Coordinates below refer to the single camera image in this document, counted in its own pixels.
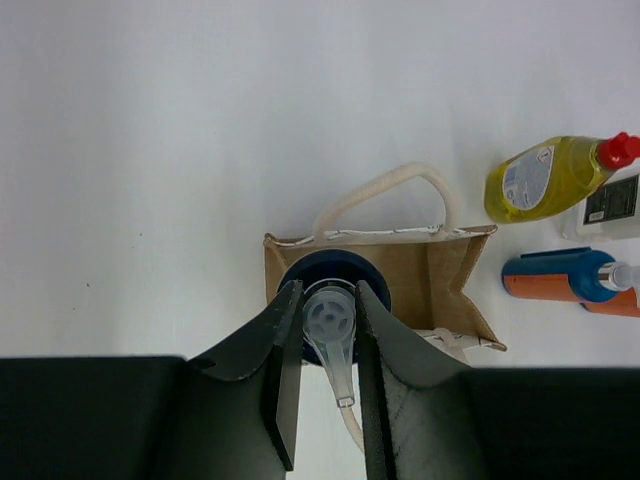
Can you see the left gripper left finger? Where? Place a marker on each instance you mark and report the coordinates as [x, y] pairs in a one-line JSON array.
[[229, 413]]

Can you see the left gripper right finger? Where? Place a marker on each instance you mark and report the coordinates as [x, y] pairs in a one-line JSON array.
[[427, 415]]

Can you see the dark blue pump bottle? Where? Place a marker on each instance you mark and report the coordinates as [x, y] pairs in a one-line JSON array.
[[329, 278], [609, 302]]

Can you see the light blue pump bottle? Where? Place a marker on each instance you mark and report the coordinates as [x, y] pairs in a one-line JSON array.
[[577, 275]]

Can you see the yellow bottle red cap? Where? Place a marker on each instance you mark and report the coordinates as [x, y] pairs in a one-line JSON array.
[[555, 175]]

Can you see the clear bottle grey cap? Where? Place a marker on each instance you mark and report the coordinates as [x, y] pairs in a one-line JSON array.
[[610, 213]]

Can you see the dark blue front pump bottle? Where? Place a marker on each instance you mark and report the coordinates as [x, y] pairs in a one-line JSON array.
[[609, 302]]

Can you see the burlap canvas tote bag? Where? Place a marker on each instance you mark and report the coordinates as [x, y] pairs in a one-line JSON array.
[[426, 268]]

